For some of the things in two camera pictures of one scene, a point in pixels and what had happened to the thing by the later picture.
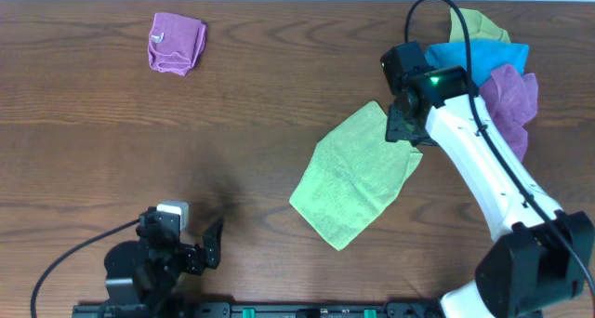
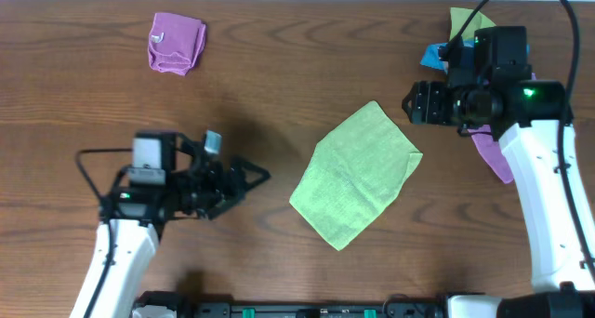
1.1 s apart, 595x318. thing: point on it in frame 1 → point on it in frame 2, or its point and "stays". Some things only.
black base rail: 288,309 stays
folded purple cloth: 176,43 stays
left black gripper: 199,258 → 224,193
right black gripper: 394,131 → 426,103
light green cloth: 354,176 stays
